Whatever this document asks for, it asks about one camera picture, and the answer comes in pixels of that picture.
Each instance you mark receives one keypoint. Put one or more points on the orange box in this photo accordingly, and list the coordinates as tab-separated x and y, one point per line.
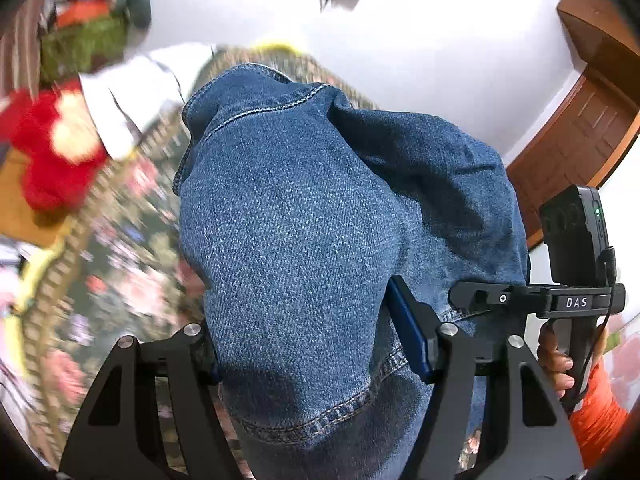
82	11

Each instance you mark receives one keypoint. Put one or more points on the brown wooden board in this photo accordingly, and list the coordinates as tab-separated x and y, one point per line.
18	220

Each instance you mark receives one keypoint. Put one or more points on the floral bed cover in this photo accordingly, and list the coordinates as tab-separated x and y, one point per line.
133	279

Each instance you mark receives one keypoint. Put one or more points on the blue denim jacket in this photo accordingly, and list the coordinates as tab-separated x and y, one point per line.
296	209

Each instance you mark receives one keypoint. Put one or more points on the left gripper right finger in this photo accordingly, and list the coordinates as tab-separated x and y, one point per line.
444	356

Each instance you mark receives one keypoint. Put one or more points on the wooden door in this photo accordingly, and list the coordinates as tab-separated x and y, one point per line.
595	124

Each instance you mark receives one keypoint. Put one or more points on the red plush toy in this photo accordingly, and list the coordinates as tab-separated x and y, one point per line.
55	131

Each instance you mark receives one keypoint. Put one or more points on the orange sleeve forearm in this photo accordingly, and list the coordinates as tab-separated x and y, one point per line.
599	421

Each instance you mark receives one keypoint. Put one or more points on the green storage box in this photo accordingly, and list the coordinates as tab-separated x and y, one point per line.
82	48

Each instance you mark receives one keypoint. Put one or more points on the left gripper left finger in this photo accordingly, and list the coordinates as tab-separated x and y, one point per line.
204	447

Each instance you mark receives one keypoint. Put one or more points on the striped pink curtain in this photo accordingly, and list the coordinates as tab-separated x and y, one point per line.
20	50

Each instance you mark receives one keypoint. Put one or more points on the white pillow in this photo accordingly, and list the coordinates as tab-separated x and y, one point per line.
126	99

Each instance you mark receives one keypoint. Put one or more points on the right hand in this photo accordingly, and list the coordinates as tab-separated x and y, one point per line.
556	364

